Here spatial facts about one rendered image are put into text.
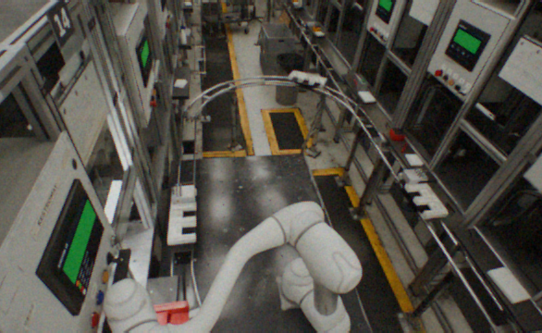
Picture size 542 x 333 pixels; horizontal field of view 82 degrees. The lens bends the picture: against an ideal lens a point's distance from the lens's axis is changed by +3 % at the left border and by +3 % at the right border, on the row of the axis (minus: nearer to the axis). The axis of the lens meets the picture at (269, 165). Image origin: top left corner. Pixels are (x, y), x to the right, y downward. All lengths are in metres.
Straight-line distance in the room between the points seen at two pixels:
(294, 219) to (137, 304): 0.50
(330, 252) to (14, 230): 0.74
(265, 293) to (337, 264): 0.88
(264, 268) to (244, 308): 0.24
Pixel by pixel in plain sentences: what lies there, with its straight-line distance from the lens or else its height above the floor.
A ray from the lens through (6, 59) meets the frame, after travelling 0.75.
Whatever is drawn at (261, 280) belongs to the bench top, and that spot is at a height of 0.68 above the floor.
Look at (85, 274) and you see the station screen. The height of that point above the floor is 1.58.
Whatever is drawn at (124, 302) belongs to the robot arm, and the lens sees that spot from 0.88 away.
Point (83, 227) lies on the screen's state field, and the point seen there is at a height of 1.66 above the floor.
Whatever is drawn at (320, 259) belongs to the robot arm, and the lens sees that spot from 0.97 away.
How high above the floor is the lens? 2.30
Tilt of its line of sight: 42 degrees down
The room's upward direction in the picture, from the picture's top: 5 degrees clockwise
